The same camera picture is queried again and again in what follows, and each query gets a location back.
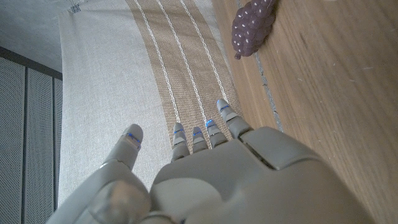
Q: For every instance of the purple toy grapes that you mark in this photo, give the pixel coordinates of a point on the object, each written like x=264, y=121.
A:
x=252, y=28

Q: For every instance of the beige striped backdrop cloth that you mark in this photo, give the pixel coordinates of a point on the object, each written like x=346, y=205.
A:
x=109, y=77

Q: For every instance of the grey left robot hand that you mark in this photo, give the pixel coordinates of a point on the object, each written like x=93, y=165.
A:
x=233, y=180

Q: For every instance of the metal binder clip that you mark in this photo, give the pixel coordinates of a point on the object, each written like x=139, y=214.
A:
x=74, y=8

